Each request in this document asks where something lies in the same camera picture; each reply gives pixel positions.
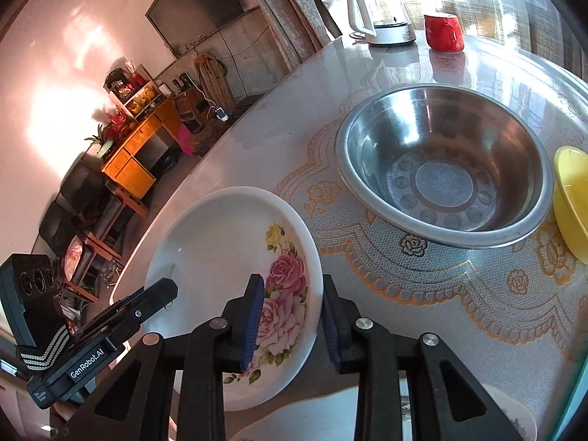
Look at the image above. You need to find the red flower bouquet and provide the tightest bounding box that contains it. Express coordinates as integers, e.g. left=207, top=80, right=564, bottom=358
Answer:
left=105, top=107, right=130, bottom=130

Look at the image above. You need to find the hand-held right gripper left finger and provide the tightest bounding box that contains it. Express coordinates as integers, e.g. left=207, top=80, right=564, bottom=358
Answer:
left=60, top=274, right=266, bottom=441

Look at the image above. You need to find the lace patterned tablecloth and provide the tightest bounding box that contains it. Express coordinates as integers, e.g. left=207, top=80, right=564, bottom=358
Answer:
left=273, top=46, right=588, bottom=363

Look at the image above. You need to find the wooden display shelf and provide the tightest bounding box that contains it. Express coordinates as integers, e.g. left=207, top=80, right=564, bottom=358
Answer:
left=105, top=65, right=173, bottom=120

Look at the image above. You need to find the white glass electric kettle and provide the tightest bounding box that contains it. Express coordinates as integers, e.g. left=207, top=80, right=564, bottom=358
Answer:
left=346, top=0, right=417, bottom=47

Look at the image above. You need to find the white dragon-print plate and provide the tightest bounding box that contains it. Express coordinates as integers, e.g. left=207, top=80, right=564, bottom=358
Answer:
left=228, top=383, right=537, bottom=441

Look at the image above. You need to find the stainless steel bowl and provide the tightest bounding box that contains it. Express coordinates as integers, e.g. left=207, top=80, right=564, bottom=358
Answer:
left=334, top=83, right=554, bottom=250

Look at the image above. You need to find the red mug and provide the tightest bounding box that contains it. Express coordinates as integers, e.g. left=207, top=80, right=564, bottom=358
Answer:
left=423, top=13, right=465, bottom=52

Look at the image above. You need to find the white rose-print plate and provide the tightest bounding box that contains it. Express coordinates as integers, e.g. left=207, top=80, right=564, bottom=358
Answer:
left=144, top=186, right=322, bottom=412

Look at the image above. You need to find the orange wooden cabinet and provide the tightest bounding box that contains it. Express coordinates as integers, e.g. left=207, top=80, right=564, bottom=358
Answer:
left=101, top=96, right=184, bottom=200

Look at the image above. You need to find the pink plastic stool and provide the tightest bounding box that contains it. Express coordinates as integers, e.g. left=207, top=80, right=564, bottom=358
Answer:
left=177, top=126, right=197, bottom=157

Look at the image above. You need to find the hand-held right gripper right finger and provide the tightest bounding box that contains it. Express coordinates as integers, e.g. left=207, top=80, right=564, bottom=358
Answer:
left=322, top=274, right=524, bottom=441

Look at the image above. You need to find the black sofa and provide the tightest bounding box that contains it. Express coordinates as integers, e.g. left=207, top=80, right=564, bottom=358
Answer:
left=39, top=154, right=120, bottom=258

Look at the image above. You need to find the green potted plant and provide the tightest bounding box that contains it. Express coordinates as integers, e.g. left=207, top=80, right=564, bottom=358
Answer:
left=85, top=124, right=114, bottom=158

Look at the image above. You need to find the yellow plastic bowl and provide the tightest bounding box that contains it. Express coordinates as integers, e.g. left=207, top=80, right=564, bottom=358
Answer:
left=553, top=145, right=588, bottom=265

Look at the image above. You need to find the grey patterned curtain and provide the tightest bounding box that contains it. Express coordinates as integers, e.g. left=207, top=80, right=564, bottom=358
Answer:
left=264, top=0, right=363, bottom=69

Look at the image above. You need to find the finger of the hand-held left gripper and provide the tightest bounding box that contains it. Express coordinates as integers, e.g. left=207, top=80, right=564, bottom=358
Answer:
left=73, top=278, right=179, bottom=346

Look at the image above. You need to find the wall-mounted black television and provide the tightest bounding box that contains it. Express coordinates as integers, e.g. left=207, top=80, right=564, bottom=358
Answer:
left=146, top=0, right=259, bottom=60

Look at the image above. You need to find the wooden folding chair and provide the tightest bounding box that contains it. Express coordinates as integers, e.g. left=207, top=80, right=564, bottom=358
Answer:
left=194, top=53, right=236, bottom=111

